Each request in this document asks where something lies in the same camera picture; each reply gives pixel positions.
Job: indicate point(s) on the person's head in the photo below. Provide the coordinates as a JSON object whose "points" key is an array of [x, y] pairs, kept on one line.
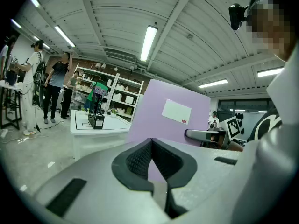
{"points": [[271, 27]]}

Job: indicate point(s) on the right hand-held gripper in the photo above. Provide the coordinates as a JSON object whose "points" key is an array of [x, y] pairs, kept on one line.
{"points": [[230, 129]]}

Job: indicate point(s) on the black-framed window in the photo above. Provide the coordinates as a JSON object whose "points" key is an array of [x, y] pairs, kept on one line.
{"points": [[250, 106]]}

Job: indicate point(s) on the black-framed side table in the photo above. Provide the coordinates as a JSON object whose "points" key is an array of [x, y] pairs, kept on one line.
{"points": [[10, 88]]}

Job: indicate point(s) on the person's right forearm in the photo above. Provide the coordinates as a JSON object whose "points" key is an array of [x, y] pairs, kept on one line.
{"points": [[268, 176]]}

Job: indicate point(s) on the white spot lamp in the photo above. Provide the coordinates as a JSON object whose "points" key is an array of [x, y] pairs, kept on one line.
{"points": [[98, 65], [103, 66]]}

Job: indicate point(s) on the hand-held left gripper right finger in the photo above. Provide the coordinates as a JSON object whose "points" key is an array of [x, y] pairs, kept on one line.
{"points": [[205, 171]]}

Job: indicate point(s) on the long ceiling light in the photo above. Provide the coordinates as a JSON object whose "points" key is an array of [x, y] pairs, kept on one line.
{"points": [[148, 43], [16, 23], [270, 72], [65, 36], [46, 46], [34, 0], [213, 83]]}

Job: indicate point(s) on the white table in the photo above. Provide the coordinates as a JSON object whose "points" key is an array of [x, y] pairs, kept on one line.
{"points": [[93, 139]]}

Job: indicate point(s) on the white shelving unit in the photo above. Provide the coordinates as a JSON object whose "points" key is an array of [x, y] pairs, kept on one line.
{"points": [[115, 83]]}

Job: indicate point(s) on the black head-mounted camera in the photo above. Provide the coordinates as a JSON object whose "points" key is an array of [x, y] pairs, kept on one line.
{"points": [[237, 15]]}

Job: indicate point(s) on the person's black printed garment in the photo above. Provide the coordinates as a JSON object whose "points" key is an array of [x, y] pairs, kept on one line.
{"points": [[264, 125]]}

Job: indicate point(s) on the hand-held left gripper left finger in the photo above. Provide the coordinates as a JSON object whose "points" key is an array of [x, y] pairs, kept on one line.
{"points": [[98, 183]]}

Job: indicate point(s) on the person's white top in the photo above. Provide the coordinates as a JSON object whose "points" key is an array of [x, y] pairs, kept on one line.
{"points": [[285, 94]]}

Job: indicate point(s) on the purple folder with white label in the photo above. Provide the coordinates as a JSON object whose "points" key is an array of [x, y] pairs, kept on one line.
{"points": [[151, 111]]}

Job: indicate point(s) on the black container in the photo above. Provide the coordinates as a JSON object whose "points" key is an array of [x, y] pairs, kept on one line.
{"points": [[11, 78]]}

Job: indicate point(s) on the white ceiling air conditioner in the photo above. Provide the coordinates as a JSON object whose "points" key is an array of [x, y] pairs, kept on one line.
{"points": [[120, 57]]}

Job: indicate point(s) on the black and white backpack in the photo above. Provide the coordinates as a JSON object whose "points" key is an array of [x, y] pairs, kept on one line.
{"points": [[38, 74]]}

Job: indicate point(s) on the black perforated basket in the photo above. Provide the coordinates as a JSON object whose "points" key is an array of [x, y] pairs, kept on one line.
{"points": [[96, 120]]}

